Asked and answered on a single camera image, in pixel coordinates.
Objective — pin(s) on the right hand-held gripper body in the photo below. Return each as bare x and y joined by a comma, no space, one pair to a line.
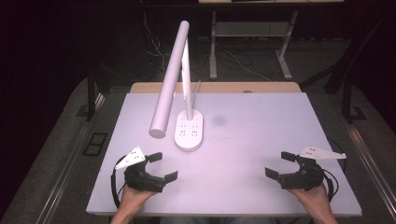
306,177

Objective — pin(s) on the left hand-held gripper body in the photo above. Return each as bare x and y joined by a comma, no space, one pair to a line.
141,180

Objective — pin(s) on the person's left hand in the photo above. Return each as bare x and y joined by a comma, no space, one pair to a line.
132,200

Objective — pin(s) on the person's right hand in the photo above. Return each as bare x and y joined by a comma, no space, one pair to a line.
317,199

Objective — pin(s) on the black floor socket box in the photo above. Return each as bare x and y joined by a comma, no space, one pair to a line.
95,143

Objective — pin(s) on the white desk lamp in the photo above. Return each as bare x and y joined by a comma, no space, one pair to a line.
171,81

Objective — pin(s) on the black metal stand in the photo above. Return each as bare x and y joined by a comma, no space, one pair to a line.
345,77
93,93

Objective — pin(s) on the metal floor rail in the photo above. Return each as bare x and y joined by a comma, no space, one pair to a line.
372,165
67,168

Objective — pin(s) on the grey metal table frame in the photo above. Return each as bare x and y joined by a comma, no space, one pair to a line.
249,29

